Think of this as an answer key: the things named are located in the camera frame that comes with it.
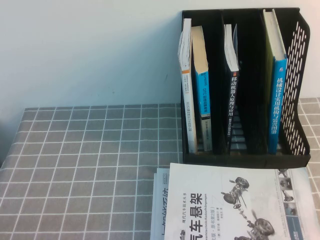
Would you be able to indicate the white book with black lettering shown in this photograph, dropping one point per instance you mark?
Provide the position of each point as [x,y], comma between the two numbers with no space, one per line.
[160,207]

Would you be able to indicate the thick book with blue spine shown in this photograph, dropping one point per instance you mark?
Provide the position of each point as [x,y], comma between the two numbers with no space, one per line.
[203,95]

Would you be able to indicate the large blue mechanical design book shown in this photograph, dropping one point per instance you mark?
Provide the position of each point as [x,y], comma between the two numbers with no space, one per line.
[278,100]

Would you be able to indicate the white car suspension book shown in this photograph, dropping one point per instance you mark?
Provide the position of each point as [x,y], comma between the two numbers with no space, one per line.
[225,212]

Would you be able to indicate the white book with orange stripe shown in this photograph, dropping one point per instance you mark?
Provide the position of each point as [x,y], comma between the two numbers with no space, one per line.
[187,87]

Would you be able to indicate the grey checked tablecloth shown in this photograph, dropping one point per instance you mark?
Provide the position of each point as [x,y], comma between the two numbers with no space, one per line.
[75,162]

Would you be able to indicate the black robotics book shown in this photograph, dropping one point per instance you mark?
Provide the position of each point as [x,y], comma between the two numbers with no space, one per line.
[232,100]

